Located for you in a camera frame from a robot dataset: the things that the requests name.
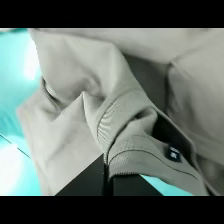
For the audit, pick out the grey T-shirt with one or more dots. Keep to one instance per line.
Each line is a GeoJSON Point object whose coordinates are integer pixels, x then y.
{"type": "Point", "coordinates": [110, 100]}

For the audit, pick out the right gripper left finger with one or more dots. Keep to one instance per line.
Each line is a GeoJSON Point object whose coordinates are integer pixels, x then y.
{"type": "Point", "coordinates": [89, 181]}

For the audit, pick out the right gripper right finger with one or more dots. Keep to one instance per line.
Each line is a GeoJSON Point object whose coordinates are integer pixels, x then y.
{"type": "Point", "coordinates": [133, 186]}

